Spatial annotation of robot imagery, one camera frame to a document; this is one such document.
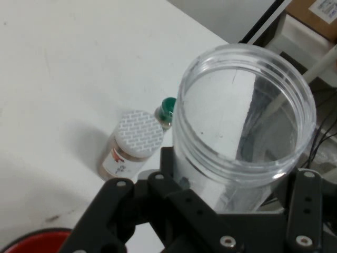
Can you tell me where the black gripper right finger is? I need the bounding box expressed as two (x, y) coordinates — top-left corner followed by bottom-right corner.
(280, 168), (337, 253)

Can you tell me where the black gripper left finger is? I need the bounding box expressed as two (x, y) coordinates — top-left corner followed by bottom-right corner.
(60, 147), (223, 253)

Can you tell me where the clear plastic jar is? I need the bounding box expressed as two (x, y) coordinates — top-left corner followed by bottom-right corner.
(172, 44), (318, 214)

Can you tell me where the spice jar white patterned lid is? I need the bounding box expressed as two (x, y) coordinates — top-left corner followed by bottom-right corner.
(98, 110), (165, 181)

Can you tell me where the red bowl black rim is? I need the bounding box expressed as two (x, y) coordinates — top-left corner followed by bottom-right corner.
(0, 228), (73, 253)

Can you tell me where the small spice bottle green cap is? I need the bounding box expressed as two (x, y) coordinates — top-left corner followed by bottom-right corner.
(153, 96), (177, 130)

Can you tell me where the white pole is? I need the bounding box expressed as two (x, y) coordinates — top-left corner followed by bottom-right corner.
(263, 48), (337, 127)

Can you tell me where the white foam box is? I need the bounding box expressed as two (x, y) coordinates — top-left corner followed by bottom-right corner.
(265, 13), (337, 87)

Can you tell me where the cardboard box white label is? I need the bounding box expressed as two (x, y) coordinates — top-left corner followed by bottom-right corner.
(285, 0), (337, 43)

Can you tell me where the white panel black edge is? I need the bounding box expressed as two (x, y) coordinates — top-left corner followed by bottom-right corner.
(168, 0), (293, 44)

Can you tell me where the thin black cables bundle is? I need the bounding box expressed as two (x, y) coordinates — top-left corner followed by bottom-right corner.
(300, 88), (337, 169)

